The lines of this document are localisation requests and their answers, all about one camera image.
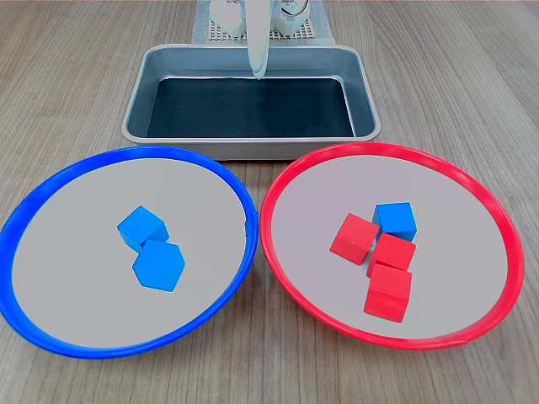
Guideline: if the small blue cube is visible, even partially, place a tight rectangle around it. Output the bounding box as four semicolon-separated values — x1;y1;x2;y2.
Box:
116;205;170;253
371;202;419;243
131;239;186;293

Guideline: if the black tray mat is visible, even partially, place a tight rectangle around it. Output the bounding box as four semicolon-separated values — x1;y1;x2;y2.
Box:
146;77;355;139

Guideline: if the steel rectangular tray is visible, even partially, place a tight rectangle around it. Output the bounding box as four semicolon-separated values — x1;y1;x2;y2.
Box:
120;43;382;162

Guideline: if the small red cube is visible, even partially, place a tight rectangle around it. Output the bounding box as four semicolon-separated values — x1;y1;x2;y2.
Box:
328;212;382;266
363;263;413;324
366;233;417;277

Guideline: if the red-rimmed white round plate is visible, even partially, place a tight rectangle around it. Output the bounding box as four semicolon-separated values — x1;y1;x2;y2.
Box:
259;141;526;352

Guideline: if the blue-rimmed white round plate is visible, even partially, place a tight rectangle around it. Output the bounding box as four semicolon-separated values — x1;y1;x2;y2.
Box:
0;146;259;360

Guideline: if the pale perforated base plate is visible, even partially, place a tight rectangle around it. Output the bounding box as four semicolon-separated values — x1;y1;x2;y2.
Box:
208;11;317;42

